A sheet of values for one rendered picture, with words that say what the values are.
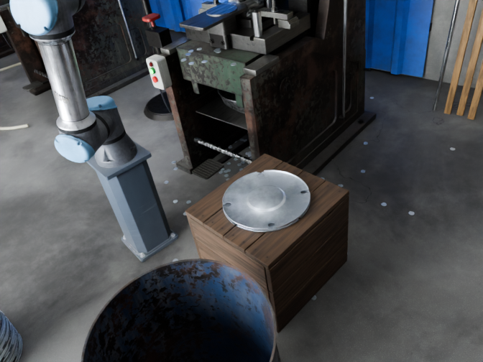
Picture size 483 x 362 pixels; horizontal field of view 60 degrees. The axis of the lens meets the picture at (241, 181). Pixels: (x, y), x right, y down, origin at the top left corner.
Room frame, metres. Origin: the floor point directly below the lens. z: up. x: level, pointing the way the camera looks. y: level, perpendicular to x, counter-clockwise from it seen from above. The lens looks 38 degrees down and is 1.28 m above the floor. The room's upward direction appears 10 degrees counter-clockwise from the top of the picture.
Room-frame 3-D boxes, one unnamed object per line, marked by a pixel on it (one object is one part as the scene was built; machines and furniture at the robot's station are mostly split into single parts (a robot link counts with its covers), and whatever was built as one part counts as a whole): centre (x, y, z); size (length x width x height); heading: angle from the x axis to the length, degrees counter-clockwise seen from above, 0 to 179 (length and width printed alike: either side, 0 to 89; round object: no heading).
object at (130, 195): (1.32, 0.44, 0.23); 0.19 x 0.19 x 0.45; 35
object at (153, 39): (1.87, 0.25, 0.62); 0.10 x 0.06 x 0.20; 43
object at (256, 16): (1.58, -0.16, 0.75); 0.03 x 0.03 x 0.10; 43
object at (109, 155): (1.32, 0.44, 0.50); 0.15 x 0.15 x 0.10
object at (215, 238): (1.04, -0.07, 0.18); 0.40 x 0.38 x 0.35; 129
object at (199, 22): (1.68, 0.00, 0.72); 0.25 x 0.14 x 0.14; 133
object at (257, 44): (1.80, -0.13, 0.68); 0.45 x 0.30 x 0.06; 43
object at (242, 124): (1.80, -0.14, 0.31); 0.43 x 0.42 x 0.01; 43
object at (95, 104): (1.32, 0.44, 0.62); 0.13 x 0.12 x 0.14; 160
